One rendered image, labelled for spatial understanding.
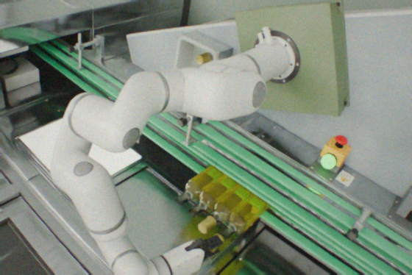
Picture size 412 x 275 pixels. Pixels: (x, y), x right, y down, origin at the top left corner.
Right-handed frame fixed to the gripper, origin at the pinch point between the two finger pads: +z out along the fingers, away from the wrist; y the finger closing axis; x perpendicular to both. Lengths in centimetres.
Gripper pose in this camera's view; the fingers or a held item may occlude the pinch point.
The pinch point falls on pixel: (212, 246)
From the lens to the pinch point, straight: 102.1
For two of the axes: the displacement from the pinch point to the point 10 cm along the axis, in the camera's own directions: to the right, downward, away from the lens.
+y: 1.7, -7.7, -6.1
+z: 8.2, -2.4, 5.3
